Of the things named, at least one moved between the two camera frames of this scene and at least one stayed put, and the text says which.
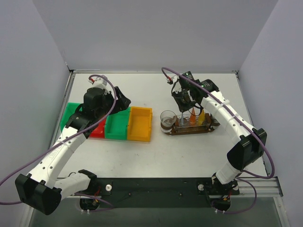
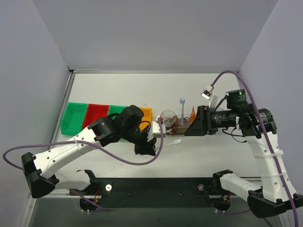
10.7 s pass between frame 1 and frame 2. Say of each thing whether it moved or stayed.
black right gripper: moved
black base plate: stayed
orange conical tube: stayed
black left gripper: moved
